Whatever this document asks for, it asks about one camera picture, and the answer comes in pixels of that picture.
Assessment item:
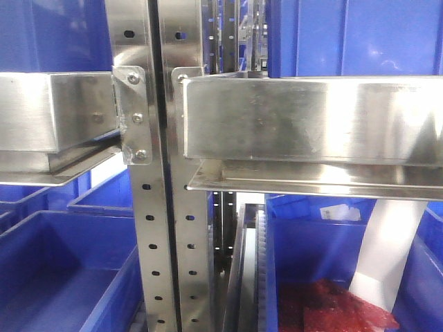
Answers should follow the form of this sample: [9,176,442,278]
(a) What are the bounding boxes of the red plastic bag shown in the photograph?
[278,279,400,331]

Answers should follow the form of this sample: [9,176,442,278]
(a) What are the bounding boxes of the right steel shelf tray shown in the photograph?
[174,74,442,201]

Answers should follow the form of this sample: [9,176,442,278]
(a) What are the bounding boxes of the right perforated steel upright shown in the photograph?
[158,1,214,331]

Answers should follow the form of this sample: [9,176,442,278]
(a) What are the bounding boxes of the perforated steel upright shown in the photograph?
[105,1,179,331]
[158,1,214,331]

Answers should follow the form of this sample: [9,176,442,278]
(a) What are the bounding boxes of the far right blue bin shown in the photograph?
[393,202,442,331]

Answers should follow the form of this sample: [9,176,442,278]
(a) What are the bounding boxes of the steel shelf tray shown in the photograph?
[174,74,442,201]
[1,72,120,187]

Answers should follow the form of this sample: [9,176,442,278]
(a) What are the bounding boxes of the steel mounting bracket with screws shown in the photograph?
[112,66,152,165]

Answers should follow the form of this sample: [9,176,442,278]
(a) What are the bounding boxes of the lower left blue bin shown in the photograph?
[1,211,142,331]

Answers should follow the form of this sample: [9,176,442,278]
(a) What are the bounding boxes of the lower right blue bin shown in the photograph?
[260,194,376,331]

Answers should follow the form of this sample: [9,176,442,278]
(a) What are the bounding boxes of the left perforated steel upright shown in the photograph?
[105,1,179,331]

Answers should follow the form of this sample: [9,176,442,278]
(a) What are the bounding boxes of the upper right blue bin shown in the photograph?
[266,1,442,77]

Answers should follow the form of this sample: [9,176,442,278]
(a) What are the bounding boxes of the rear left blue bin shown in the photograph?
[67,170,134,217]

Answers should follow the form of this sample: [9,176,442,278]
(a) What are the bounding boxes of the white label on bin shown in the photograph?
[320,204,361,221]

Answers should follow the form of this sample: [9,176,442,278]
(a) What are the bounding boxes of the blue bin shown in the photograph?
[67,170,134,217]
[260,194,376,331]
[1,211,142,331]
[266,1,442,77]
[1,1,112,73]
[393,202,442,331]

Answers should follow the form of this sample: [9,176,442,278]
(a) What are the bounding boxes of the upper left blue bin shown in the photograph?
[1,1,112,73]

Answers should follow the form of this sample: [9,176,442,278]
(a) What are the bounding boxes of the left steel shelf tray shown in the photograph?
[1,72,120,187]

